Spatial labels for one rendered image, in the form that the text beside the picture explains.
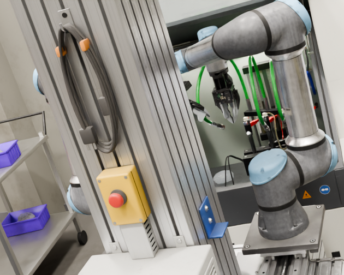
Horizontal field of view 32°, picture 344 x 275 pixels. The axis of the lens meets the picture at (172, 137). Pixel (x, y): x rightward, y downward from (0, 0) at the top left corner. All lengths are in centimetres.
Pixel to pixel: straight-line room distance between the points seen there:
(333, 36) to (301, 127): 82
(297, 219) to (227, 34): 57
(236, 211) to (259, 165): 72
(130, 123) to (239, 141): 154
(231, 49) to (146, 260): 60
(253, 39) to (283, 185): 43
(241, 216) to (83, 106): 117
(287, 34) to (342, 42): 87
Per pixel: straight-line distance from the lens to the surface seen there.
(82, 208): 202
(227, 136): 287
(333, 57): 249
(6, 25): 487
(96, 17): 133
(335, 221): 243
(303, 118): 173
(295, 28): 165
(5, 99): 483
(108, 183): 141
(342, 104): 250
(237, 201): 240
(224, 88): 211
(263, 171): 171
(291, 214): 177
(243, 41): 160
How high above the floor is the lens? 194
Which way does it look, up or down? 18 degrees down
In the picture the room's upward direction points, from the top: 18 degrees counter-clockwise
